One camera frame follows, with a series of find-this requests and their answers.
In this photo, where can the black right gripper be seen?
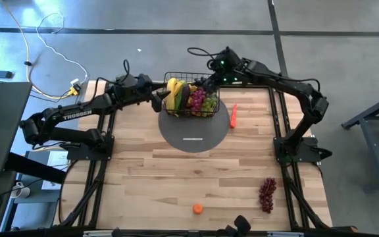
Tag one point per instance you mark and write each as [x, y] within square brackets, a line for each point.
[227, 67]

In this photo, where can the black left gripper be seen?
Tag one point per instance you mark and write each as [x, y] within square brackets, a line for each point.
[143, 89]

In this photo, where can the black grape bunch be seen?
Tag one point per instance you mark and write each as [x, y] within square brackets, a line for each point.
[202, 84]

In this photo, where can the green grape bunch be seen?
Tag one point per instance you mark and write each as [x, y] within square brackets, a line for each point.
[211, 103]

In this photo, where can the dark green cucumber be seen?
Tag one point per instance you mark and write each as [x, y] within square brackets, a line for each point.
[179, 103]

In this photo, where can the dark purple eggplant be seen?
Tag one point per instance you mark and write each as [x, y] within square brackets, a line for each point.
[186, 97]

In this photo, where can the red chili pepper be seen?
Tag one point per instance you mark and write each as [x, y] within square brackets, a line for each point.
[233, 116]

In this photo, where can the orange fruit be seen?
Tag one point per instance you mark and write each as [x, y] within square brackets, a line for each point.
[198, 209]

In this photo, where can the dark red grape bunch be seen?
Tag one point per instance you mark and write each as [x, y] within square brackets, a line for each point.
[267, 194]

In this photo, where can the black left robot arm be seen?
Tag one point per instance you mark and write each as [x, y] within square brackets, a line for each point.
[77, 113]

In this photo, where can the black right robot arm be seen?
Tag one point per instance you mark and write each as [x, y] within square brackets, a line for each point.
[285, 84]

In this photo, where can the grey round woven placemat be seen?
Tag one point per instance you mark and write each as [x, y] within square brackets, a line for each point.
[192, 131]

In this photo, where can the white and yellow plug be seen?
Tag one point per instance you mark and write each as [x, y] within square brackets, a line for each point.
[75, 87]

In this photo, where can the white paper booklet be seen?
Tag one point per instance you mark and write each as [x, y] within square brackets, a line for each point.
[56, 164]

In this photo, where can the black desk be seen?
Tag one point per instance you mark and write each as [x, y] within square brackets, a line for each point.
[2, 98]

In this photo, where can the white mug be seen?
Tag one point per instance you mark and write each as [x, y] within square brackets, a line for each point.
[20, 191]

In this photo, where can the black aluminium table frame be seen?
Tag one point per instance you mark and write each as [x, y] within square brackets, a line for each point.
[258, 89]

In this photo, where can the grey metal desk frame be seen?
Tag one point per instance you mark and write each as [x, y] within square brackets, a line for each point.
[373, 148]

